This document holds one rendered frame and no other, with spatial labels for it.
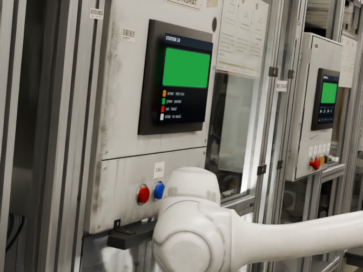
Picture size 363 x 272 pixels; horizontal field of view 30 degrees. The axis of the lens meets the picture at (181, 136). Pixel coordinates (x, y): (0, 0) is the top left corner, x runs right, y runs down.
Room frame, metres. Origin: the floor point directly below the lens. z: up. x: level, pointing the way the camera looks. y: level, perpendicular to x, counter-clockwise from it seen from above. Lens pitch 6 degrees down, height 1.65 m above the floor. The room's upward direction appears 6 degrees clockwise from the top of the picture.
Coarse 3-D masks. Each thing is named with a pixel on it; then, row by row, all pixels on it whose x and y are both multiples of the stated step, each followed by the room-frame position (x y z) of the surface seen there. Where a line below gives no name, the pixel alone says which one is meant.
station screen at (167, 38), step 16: (176, 48) 1.22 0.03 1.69; (192, 48) 1.28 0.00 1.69; (208, 48) 1.35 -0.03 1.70; (160, 80) 1.18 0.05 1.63; (208, 80) 1.36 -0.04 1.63; (160, 96) 1.19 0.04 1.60; (176, 96) 1.24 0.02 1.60; (192, 96) 1.30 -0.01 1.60; (160, 112) 1.19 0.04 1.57; (176, 112) 1.25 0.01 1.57; (192, 112) 1.31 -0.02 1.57
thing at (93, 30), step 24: (96, 0) 1.04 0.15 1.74; (96, 24) 1.05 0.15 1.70; (96, 48) 1.05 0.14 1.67; (96, 72) 1.05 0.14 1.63; (288, 96) 1.98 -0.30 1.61; (72, 168) 1.02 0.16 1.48; (72, 192) 1.02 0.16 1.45; (72, 216) 1.03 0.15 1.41; (72, 240) 1.04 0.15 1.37; (72, 264) 1.05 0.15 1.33
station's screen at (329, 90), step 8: (328, 80) 2.24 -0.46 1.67; (336, 80) 2.34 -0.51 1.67; (328, 88) 2.26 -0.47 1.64; (336, 88) 2.35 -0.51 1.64; (328, 96) 2.27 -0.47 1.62; (320, 104) 2.18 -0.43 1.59; (328, 104) 2.28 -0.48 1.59; (320, 112) 2.20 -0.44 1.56; (328, 112) 2.29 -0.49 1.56; (320, 120) 2.21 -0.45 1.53; (328, 120) 2.31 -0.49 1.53
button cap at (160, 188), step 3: (159, 183) 1.25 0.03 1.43; (162, 183) 1.25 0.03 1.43; (159, 186) 1.24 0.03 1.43; (162, 186) 1.25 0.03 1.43; (156, 189) 1.24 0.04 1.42; (159, 189) 1.24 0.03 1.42; (162, 189) 1.25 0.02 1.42; (156, 192) 1.24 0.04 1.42; (159, 192) 1.24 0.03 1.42; (162, 192) 1.25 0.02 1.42; (156, 195) 1.24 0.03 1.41; (159, 195) 1.25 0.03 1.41; (162, 195) 1.26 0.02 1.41; (156, 198) 1.25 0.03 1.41; (159, 198) 1.25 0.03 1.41
